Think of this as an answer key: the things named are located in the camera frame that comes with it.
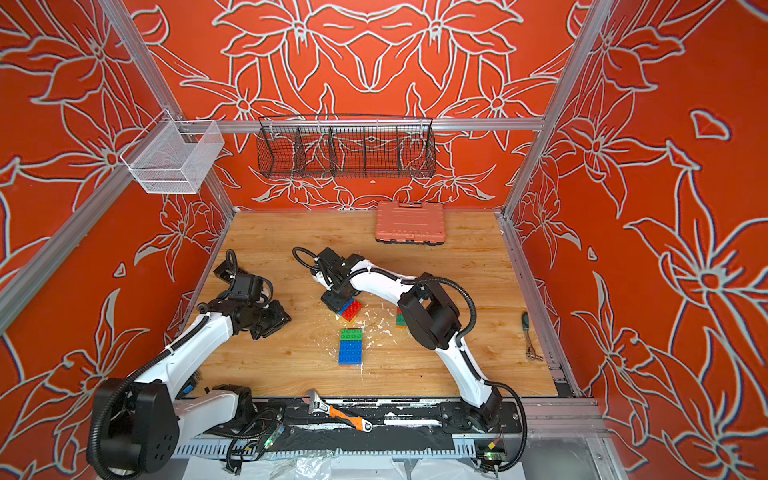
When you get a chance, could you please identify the green handled pliers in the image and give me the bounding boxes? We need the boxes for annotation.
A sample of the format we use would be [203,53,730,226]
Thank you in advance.
[521,311,544,361]

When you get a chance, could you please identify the salmon red tool case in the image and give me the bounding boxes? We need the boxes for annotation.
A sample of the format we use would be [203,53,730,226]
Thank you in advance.
[374,201,446,245]

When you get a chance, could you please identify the clear plastic wall bin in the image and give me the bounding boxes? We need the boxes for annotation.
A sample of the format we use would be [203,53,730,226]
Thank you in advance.
[120,120,224,195]

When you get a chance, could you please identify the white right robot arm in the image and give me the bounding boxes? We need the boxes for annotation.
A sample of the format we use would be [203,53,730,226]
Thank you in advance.
[292,247,503,431]

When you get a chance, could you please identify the black wire wall basket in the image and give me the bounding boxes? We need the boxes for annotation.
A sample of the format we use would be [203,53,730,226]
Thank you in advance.
[256,115,437,180]

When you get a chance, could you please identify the orange handled adjustable wrench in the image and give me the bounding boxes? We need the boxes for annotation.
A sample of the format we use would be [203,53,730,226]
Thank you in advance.
[303,390,373,433]

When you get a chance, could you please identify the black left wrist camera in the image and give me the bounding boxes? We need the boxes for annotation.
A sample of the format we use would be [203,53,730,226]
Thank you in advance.
[227,273,274,305]

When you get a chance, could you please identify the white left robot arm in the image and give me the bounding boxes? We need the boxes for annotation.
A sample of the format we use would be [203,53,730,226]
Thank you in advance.
[86,299,291,479]

